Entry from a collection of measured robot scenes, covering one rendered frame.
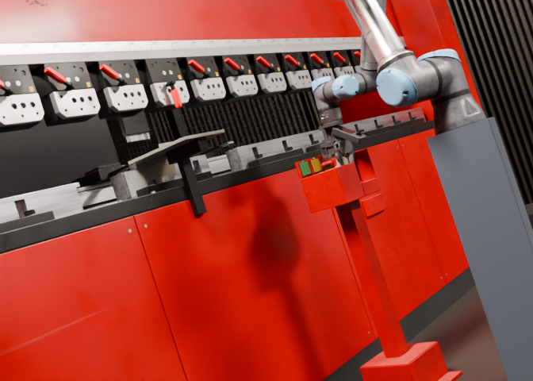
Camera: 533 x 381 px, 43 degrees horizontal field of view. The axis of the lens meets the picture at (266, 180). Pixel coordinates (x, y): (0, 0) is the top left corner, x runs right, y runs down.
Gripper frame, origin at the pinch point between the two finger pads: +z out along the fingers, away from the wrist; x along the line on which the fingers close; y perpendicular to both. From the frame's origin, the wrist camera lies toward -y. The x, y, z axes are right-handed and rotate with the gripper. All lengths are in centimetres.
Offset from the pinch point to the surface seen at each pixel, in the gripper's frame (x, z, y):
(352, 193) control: 10.9, 4.2, -6.9
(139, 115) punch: 51, -38, 39
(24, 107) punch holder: 93, -45, 32
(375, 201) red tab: -50, 16, 29
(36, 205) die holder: 99, -18, 30
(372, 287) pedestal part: 8.3, 36.7, -2.9
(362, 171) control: -4.5, -0.8, -1.5
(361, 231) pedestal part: 6.5, 17.7, -3.0
